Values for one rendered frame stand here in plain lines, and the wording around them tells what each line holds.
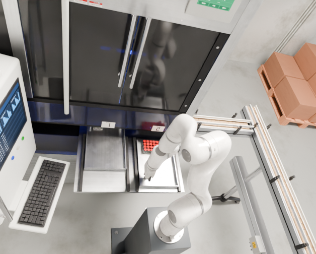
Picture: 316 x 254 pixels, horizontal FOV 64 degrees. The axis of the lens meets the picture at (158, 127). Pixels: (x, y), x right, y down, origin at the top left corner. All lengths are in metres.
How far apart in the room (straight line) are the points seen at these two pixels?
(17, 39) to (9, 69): 0.16
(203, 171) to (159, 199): 1.59
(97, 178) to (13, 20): 0.95
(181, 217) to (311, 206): 2.59
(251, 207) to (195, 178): 1.32
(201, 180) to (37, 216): 0.96
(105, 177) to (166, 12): 1.01
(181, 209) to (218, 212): 1.64
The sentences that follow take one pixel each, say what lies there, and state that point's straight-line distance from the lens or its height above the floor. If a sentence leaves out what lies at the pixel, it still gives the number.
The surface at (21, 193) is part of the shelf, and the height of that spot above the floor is 0.80.
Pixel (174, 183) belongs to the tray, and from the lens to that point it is 1.73.
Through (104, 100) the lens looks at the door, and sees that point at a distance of 1.51.
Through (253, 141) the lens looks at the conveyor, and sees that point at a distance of 2.28.
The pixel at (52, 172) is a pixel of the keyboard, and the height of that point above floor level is 0.82.
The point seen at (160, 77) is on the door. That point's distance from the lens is 1.39.
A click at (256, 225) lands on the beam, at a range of 2.34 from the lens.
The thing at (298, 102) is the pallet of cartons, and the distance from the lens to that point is 3.99.
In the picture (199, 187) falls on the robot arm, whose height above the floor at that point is 1.42.
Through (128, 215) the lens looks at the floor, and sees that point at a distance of 2.51.
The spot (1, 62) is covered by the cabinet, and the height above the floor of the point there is 1.55.
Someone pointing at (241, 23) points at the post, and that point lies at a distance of 1.29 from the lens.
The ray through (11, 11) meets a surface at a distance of 1.23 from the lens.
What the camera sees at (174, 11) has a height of 1.85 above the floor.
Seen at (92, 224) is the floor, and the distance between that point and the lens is 2.45.
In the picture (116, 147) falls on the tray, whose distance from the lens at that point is 1.75.
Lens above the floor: 2.36
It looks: 50 degrees down
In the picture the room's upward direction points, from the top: 25 degrees clockwise
